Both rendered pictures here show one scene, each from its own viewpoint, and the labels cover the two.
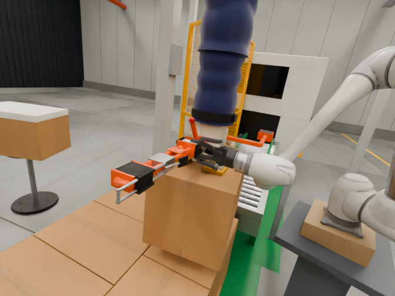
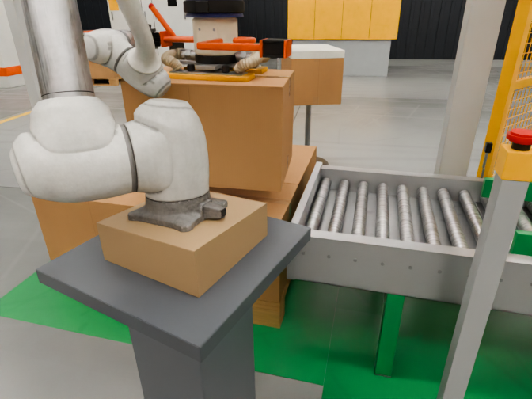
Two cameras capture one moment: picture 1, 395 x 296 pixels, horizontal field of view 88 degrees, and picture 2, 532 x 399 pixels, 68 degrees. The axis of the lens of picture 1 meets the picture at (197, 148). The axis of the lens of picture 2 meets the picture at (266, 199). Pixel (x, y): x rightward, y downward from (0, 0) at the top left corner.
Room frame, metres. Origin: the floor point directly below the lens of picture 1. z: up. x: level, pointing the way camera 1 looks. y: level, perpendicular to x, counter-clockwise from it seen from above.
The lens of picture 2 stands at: (1.06, -1.70, 1.30)
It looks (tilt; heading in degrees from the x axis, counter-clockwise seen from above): 26 degrees down; 84
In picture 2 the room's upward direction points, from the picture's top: 1 degrees counter-clockwise
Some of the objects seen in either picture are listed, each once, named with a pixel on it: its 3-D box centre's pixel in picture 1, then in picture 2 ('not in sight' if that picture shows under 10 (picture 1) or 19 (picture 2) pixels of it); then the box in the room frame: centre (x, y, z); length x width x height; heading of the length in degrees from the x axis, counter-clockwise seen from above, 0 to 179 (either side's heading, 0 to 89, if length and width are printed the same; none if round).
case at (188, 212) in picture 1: (203, 190); (217, 123); (1.04, -0.06, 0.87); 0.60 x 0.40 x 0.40; 164
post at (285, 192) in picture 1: (284, 197); (473, 312); (1.76, -0.89, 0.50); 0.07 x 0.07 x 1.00; 68
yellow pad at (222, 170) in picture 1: (223, 158); (208, 71); (1.02, -0.14, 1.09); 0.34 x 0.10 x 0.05; 159
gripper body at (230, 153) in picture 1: (224, 156); not in sight; (0.76, -0.11, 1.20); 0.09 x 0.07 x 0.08; 68
